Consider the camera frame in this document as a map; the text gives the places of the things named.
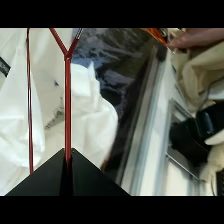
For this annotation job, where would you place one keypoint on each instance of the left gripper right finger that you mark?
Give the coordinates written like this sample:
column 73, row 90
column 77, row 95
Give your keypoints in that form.
column 91, row 181

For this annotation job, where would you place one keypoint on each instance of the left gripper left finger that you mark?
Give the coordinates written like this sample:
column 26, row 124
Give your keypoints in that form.
column 43, row 180

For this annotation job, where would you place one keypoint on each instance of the white garment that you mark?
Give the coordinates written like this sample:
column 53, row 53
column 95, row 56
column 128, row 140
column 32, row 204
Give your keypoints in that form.
column 86, row 123

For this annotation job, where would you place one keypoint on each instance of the cream garment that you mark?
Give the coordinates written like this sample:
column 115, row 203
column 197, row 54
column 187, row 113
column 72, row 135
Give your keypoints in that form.
column 200, row 73

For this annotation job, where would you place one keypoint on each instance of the person's hand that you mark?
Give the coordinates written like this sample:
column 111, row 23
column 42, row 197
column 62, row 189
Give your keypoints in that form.
column 191, row 37

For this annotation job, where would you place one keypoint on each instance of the silver frame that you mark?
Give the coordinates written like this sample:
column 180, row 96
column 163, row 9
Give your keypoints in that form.
column 156, row 140

